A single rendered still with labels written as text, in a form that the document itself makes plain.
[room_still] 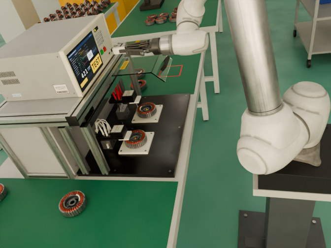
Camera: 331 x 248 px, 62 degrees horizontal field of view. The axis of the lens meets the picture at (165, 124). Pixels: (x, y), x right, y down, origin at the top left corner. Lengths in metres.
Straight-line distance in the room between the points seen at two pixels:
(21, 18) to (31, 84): 3.94
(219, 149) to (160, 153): 1.14
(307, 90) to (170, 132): 0.69
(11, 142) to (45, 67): 0.40
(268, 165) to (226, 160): 1.43
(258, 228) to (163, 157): 0.88
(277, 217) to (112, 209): 0.74
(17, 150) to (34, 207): 0.27
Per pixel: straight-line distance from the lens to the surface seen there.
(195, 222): 1.98
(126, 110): 1.60
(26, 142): 1.37
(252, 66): 0.81
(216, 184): 2.14
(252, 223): 1.94
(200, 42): 1.23
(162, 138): 1.40
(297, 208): 1.38
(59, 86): 1.24
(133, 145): 1.34
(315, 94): 1.02
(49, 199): 1.39
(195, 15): 1.30
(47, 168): 1.44
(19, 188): 1.53
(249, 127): 0.88
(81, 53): 1.24
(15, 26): 5.31
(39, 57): 1.21
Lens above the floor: 1.67
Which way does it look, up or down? 37 degrees down
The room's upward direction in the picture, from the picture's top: 13 degrees counter-clockwise
